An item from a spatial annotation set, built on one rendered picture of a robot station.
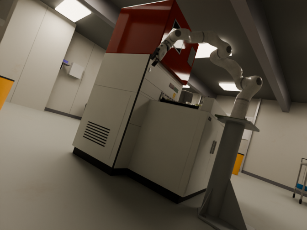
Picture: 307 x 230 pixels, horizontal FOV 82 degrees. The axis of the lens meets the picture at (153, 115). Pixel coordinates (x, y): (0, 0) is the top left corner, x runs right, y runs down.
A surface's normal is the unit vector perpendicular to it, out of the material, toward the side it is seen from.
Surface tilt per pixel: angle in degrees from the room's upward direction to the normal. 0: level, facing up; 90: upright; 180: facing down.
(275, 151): 90
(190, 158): 90
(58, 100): 90
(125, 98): 90
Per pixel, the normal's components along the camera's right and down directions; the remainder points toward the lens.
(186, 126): -0.51, -0.24
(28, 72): 0.69, 0.17
